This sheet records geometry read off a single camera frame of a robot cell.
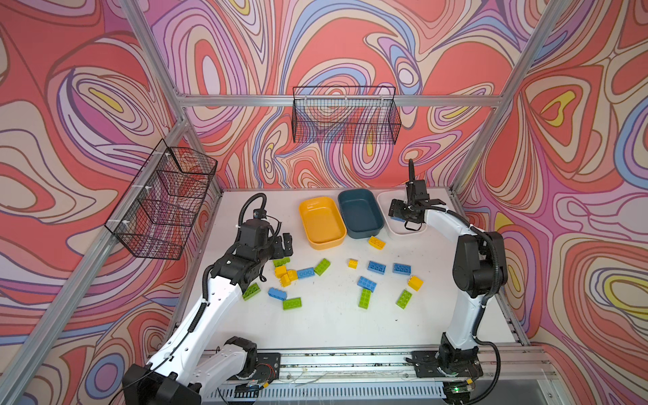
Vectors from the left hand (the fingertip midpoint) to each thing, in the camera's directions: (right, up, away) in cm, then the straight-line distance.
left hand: (281, 237), depth 78 cm
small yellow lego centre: (+24, -12, +17) cm, 32 cm away
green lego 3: (-2, -11, +15) cm, 19 cm away
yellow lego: (+47, -18, +12) cm, 51 cm away
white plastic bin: (+43, +2, +22) cm, 48 cm away
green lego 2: (+41, -23, +8) cm, 48 cm away
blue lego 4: (+6, -15, +15) cm, 22 cm away
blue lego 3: (+29, -18, +10) cm, 35 cm away
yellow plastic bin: (+13, +4, +25) cm, 28 cm away
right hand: (+44, +7, +22) cm, 50 cm away
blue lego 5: (-3, -21, +8) cm, 22 cm away
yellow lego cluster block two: (+1, -15, +12) cm, 19 cm away
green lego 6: (-12, -20, +9) cm, 25 cm away
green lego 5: (+2, -23, +6) cm, 24 cm away
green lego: (+27, -22, +7) cm, 36 cm away
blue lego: (+33, -13, +15) cm, 39 cm away
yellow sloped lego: (+34, -5, +22) cm, 41 cm away
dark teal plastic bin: (+30, +8, +29) cm, 43 cm away
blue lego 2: (+43, -14, +15) cm, 47 cm away
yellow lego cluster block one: (-3, -14, +14) cm, 20 cm away
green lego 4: (+13, -13, +15) cm, 23 cm away
